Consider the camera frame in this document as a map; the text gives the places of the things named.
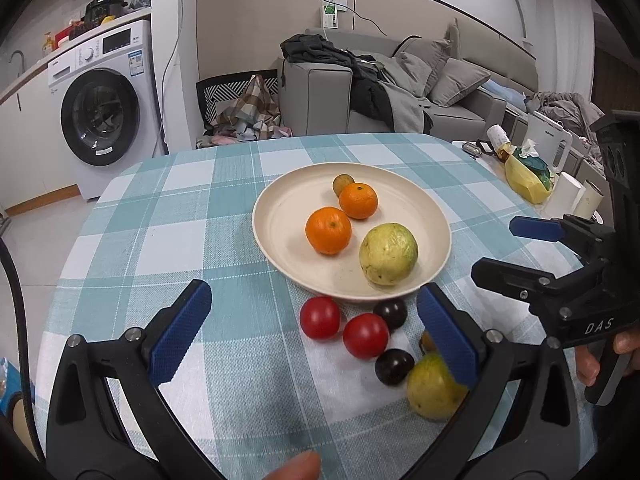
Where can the kitchen faucet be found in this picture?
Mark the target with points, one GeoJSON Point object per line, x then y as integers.
{"type": "Point", "coordinates": [17, 61]}

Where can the grey sofa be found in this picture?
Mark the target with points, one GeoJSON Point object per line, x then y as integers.
{"type": "Point", "coordinates": [513, 75]}

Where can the grey blanket heap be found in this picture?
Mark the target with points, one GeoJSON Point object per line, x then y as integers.
{"type": "Point", "coordinates": [569, 109]}

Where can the dark purple plum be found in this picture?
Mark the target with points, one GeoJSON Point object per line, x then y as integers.
{"type": "Point", "coordinates": [393, 312]}
{"type": "Point", "coordinates": [393, 366]}

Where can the white wall socket charger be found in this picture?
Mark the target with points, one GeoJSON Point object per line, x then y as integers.
{"type": "Point", "coordinates": [330, 11]}

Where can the dark clothes pile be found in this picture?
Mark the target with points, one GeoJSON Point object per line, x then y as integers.
{"type": "Point", "coordinates": [322, 86]}

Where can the white medicine bottle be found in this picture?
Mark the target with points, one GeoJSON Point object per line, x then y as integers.
{"type": "Point", "coordinates": [500, 142]}

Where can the white kitchen cabinets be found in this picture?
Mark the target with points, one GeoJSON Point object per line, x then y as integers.
{"type": "Point", "coordinates": [35, 160]}

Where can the plaid cloth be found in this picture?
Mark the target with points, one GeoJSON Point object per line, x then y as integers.
{"type": "Point", "coordinates": [253, 116]}

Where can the small brown longan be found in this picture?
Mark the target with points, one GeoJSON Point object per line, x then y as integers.
{"type": "Point", "coordinates": [426, 343]}

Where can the black patterned laundry basket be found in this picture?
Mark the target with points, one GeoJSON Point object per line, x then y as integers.
{"type": "Point", "coordinates": [215, 94]}

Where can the red tomato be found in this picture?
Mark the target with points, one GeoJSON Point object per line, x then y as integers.
{"type": "Point", "coordinates": [320, 318]}
{"type": "Point", "coordinates": [366, 336]}

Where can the person's right hand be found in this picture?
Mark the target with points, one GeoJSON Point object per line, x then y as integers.
{"type": "Point", "coordinates": [625, 344]}

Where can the person's left hand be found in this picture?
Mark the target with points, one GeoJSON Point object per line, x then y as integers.
{"type": "Point", "coordinates": [304, 466]}

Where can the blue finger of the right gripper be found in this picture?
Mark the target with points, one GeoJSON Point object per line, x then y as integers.
{"type": "Point", "coordinates": [548, 297]}
{"type": "Point", "coordinates": [537, 228]}

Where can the yellow plastic bag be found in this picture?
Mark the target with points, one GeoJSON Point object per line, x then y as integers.
{"type": "Point", "coordinates": [529, 177]}

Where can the pale yellow guava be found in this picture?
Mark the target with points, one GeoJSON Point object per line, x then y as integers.
{"type": "Point", "coordinates": [388, 254]}

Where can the white washing machine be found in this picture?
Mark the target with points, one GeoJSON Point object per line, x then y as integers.
{"type": "Point", "coordinates": [105, 94]}

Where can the large orange mandarin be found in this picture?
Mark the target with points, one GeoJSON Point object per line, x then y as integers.
{"type": "Point", "coordinates": [328, 230]}

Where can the small orange mandarin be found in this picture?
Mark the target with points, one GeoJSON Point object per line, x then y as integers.
{"type": "Point", "coordinates": [359, 201]}

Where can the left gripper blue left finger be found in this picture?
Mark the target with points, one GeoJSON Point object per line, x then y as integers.
{"type": "Point", "coordinates": [107, 418]}

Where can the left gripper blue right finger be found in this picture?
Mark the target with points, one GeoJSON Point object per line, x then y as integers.
{"type": "Point", "coordinates": [519, 419]}

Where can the grey cushion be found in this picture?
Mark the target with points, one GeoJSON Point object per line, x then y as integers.
{"type": "Point", "coordinates": [424, 60]}
{"type": "Point", "coordinates": [456, 81]}

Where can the white electric kettle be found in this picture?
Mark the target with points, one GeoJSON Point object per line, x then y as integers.
{"type": "Point", "coordinates": [552, 142]}

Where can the brown longan front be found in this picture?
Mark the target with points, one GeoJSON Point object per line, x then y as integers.
{"type": "Point", "coordinates": [340, 182]}

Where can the green yellow guava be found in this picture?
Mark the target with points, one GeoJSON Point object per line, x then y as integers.
{"type": "Point", "coordinates": [432, 391]}

